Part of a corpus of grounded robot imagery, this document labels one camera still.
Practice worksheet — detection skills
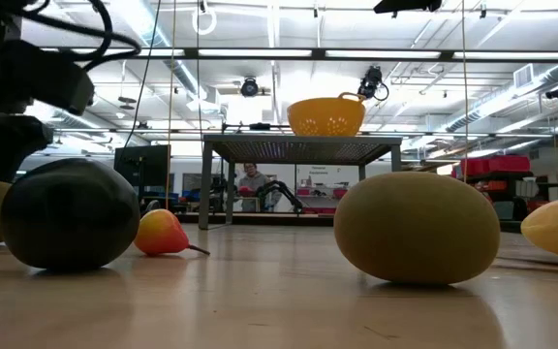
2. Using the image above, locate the red-yellow pear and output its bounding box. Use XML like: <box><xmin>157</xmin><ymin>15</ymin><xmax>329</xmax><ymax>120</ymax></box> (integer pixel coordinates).
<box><xmin>133</xmin><ymin>207</ymin><xmax>211</xmax><ymax>258</ymax></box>

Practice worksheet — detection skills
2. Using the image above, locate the black hanging cable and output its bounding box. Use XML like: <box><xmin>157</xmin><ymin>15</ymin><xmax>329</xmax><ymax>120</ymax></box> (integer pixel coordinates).
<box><xmin>122</xmin><ymin>0</ymin><xmax>163</xmax><ymax>149</ymax></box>

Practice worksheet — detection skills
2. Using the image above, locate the person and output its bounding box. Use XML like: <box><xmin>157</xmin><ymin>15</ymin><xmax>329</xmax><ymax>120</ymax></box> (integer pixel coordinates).
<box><xmin>236</xmin><ymin>162</ymin><xmax>284</xmax><ymax>213</ymax></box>

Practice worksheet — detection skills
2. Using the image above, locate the black monitor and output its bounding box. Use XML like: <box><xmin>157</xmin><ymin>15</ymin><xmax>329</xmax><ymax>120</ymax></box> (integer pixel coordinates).
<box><xmin>113</xmin><ymin>143</ymin><xmax>171</xmax><ymax>188</ymax></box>

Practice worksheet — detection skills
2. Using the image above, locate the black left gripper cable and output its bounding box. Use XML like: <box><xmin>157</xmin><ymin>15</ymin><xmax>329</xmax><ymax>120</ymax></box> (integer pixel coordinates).
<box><xmin>21</xmin><ymin>0</ymin><xmax>143</xmax><ymax>73</ymax></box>

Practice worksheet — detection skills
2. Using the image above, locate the storage shelf with red bins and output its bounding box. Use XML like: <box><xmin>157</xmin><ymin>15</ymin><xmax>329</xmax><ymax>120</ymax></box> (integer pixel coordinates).
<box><xmin>452</xmin><ymin>154</ymin><xmax>558</xmax><ymax>234</ymax></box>

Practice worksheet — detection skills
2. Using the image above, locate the yellow plastic colander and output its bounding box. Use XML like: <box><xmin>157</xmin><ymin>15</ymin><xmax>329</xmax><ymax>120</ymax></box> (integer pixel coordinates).
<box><xmin>286</xmin><ymin>91</ymin><xmax>367</xmax><ymax>138</ymax></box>

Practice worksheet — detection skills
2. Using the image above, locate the round black camera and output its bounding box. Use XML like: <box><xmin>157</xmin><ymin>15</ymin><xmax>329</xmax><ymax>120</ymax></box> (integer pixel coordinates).
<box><xmin>239</xmin><ymin>76</ymin><xmax>260</xmax><ymax>98</ymax></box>

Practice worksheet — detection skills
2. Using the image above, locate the black camera with cable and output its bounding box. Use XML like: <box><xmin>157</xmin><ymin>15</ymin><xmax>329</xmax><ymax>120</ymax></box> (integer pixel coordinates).
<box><xmin>356</xmin><ymin>66</ymin><xmax>389</xmax><ymax>102</ymax></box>

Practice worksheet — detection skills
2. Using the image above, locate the white hanging ring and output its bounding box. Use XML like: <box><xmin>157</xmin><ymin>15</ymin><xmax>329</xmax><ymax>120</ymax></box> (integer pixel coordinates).
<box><xmin>191</xmin><ymin>7</ymin><xmax>218</xmax><ymax>37</ymax></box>

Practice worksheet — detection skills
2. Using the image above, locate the grey perforated metal riser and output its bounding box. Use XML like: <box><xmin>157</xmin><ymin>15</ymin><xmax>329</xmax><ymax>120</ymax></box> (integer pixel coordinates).
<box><xmin>198</xmin><ymin>134</ymin><xmax>403</xmax><ymax>231</ymax></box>

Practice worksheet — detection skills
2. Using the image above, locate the dark green avocado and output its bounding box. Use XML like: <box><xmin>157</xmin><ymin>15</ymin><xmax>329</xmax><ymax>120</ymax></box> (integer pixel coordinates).
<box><xmin>0</xmin><ymin>157</ymin><xmax>141</xmax><ymax>272</ymax></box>

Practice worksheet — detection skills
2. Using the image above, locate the black overhead light bar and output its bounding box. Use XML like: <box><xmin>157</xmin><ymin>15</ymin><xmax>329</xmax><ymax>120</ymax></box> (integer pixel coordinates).
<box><xmin>39</xmin><ymin>47</ymin><xmax>558</xmax><ymax>62</ymax></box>

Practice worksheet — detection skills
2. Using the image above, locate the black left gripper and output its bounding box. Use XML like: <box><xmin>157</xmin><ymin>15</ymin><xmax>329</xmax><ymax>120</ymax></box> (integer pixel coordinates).
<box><xmin>0</xmin><ymin>114</ymin><xmax>54</xmax><ymax>183</ymax></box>

